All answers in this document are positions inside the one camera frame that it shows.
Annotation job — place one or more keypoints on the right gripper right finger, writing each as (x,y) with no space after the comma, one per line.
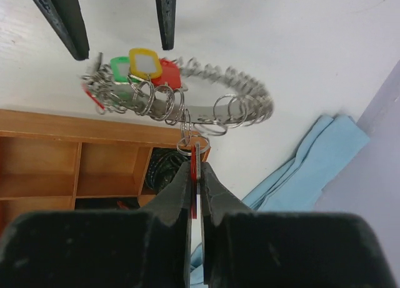
(247,248)

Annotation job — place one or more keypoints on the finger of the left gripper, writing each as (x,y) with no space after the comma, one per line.
(166,16)
(65,18)

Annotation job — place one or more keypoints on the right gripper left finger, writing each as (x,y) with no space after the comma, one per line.
(147,247)

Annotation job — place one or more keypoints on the red key tag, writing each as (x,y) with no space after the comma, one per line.
(195,177)

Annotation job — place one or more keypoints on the yellow key tag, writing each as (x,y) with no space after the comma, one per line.
(144,63)

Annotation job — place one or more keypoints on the green key tag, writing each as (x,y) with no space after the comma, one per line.
(120,67)

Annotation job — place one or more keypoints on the blue patterned rolled tie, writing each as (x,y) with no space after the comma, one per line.
(163,165)

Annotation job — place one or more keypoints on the wooden compartment tray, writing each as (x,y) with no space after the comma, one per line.
(53,162)

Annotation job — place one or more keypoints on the light blue cloth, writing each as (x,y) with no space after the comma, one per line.
(327,148)

